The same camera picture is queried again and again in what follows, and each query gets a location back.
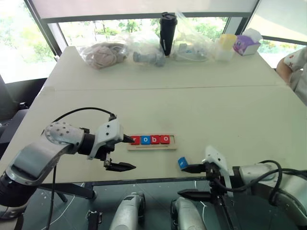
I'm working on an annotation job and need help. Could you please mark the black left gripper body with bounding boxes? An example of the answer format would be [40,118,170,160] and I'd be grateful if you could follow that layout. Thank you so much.
[95,140,121,170]

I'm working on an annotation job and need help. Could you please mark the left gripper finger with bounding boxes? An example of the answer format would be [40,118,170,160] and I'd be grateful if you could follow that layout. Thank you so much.
[122,134,136,145]
[105,161,137,173]

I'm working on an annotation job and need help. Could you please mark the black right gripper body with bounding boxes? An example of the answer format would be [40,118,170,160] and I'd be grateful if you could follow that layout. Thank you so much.
[205,162,228,205]

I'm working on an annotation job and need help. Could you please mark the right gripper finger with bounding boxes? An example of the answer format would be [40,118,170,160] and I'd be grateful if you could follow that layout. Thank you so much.
[177,189,213,202]
[180,163,207,175]

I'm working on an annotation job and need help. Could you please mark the wooden letter tray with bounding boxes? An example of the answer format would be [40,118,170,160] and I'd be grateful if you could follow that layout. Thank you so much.
[127,134,178,151]

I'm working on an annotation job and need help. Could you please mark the silver right robot leg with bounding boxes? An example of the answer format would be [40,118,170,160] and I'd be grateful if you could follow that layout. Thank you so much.
[170,197,205,230]

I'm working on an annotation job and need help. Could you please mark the silver robot leg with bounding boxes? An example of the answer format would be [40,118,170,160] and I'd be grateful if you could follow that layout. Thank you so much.
[108,191,146,230]
[170,197,205,230]

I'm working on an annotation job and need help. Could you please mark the silver left robot leg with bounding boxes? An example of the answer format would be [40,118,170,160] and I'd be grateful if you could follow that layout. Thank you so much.
[108,191,146,230]

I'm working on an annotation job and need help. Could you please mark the dark table leg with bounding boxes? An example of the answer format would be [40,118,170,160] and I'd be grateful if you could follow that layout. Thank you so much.
[39,183,98,200]

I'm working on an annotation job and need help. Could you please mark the plastic bag with grey parts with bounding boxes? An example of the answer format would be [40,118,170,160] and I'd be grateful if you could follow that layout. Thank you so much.
[124,33,169,68]

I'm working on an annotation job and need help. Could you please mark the plastic bag with beige cloth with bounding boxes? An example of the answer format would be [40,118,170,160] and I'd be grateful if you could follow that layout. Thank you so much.
[78,41,128,70]

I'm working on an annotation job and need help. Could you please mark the black office chair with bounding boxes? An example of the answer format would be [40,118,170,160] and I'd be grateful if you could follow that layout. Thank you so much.
[0,73,30,145]

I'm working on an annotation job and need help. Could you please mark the black travel tumbler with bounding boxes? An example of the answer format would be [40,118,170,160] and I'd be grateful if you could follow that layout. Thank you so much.
[159,12,178,58]

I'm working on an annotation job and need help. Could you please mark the large clear plastic bag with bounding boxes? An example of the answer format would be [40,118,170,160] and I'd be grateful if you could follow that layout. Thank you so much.
[173,9,217,63]

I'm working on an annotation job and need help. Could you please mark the clear plastic container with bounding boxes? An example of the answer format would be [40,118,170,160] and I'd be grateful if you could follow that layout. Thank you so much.
[213,38,235,62]

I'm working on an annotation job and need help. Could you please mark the yellow plastic cup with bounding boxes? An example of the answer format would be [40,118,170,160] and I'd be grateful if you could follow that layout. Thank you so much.
[219,33,238,50]

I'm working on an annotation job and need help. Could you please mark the window roller blind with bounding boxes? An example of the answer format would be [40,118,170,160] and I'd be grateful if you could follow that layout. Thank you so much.
[30,0,260,19]
[244,0,307,46]

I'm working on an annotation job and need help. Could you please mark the purple tissue box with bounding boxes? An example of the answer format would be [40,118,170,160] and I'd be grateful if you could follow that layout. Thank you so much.
[233,27,263,57]

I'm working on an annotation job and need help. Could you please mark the bystander person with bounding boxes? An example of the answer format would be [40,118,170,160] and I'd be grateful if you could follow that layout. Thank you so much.
[276,46,307,106]

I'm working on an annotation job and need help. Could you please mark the white floor cable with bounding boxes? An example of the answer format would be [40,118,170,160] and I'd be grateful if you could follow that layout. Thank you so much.
[51,195,78,224]
[194,180,207,218]

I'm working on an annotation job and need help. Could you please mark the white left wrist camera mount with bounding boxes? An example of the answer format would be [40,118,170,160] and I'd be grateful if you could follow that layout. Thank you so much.
[87,118,125,161]

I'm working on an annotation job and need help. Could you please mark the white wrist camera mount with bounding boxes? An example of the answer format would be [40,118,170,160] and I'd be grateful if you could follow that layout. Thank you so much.
[87,118,125,161]
[202,145,235,197]

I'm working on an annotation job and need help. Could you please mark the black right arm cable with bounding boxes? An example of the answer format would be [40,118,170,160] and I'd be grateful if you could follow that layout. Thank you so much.
[212,160,307,207]

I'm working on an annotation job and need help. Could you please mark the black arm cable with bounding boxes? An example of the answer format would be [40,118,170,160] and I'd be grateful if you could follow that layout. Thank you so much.
[46,107,118,230]
[212,160,307,207]

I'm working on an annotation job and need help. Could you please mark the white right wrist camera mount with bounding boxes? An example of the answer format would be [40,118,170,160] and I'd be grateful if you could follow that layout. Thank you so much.
[202,145,235,197]

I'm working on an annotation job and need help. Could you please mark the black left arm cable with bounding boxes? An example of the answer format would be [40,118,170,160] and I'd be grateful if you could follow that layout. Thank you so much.
[46,107,118,230]

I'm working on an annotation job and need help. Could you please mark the black floor stand bracket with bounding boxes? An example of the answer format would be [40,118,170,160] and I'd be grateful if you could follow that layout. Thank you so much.
[85,210,104,230]

